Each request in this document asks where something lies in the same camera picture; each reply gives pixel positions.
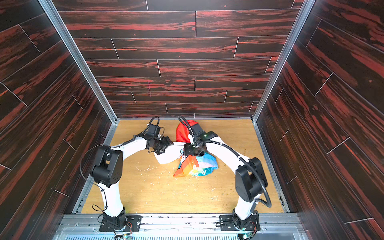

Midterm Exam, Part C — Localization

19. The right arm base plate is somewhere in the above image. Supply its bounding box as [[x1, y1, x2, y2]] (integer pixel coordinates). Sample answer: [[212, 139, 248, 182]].
[[216, 215, 261, 232]]

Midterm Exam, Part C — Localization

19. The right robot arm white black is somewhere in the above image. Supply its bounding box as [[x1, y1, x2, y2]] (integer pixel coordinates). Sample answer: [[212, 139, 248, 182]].
[[183, 137, 272, 230]]

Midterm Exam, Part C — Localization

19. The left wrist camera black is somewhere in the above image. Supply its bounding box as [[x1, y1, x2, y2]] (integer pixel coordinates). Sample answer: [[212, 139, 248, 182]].
[[146, 124, 161, 139]]

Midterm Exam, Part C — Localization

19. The aluminium front rail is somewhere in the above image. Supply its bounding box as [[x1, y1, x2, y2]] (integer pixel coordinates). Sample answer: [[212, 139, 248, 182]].
[[54, 214, 310, 240]]

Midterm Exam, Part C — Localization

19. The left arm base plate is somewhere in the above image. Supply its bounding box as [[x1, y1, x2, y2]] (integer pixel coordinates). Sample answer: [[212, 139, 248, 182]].
[[99, 214, 143, 232]]

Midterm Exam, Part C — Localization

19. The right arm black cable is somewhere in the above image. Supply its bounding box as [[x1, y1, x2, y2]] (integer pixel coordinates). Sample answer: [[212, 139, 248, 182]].
[[177, 115, 272, 208]]

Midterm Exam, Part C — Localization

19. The white orange kids jacket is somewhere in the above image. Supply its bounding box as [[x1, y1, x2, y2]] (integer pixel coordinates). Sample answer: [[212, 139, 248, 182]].
[[154, 119, 219, 178]]

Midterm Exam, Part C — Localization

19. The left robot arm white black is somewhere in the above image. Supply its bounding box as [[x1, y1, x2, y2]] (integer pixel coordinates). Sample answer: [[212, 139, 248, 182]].
[[91, 136, 174, 230]]

